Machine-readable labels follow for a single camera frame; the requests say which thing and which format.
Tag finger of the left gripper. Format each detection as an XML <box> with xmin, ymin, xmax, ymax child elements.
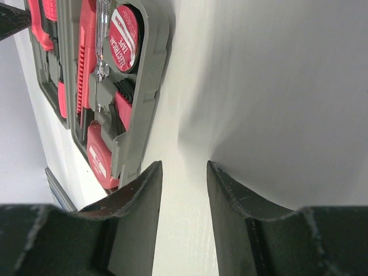
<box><xmin>0</xmin><ymin>3</ymin><xmax>32</xmax><ymax>40</ymax></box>

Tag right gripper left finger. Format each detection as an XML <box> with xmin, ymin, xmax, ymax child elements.
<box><xmin>1</xmin><ymin>161</ymin><xmax>163</xmax><ymax>275</ymax></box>

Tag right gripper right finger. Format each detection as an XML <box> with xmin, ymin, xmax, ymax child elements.
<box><xmin>207</xmin><ymin>161</ymin><xmax>367</xmax><ymax>275</ymax></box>

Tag pink black pliers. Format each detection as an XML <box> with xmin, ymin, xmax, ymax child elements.
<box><xmin>27</xmin><ymin>0</ymin><xmax>53</xmax><ymax>51</ymax></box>

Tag pink black utility knife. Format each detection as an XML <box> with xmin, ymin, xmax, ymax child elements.
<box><xmin>76</xmin><ymin>0</ymin><xmax>97</xmax><ymax>129</ymax></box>

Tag red tape measure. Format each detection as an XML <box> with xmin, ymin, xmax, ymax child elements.
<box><xmin>87</xmin><ymin>121</ymin><xmax>119</xmax><ymax>190</ymax></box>

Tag small pink handle screwdriver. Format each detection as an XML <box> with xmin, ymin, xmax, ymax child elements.
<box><xmin>57</xmin><ymin>80</ymin><xmax>67</xmax><ymax>118</ymax></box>

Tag clear tester screwdriver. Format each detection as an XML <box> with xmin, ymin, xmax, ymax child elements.
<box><xmin>95</xmin><ymin>0</ymin><xmax>112</xmax><ymax>82</ymax></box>

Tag grey plastic tool case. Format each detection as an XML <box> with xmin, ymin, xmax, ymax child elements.
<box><xmin>30</xmin><ymin>1</ymin><xmax>169</xmax><ymax>189</ymax></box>

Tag pink handle bit screwdriver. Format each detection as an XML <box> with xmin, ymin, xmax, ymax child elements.
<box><xmin>42</xmin><ymin>0</ymin><xmax>59</xmax><ymax>57</ymax></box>

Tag red round sticker in case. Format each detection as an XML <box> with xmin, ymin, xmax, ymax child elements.
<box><xmin>109</xmin><ymin>3</ymin><xmax>144</xmax><ymax>74</ymax></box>

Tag pink bit holder in case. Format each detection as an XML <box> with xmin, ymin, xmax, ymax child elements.
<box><xmin>114</xmin><ymin>78</ymin><xmax>135</xmax><ymax>131</ymax></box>

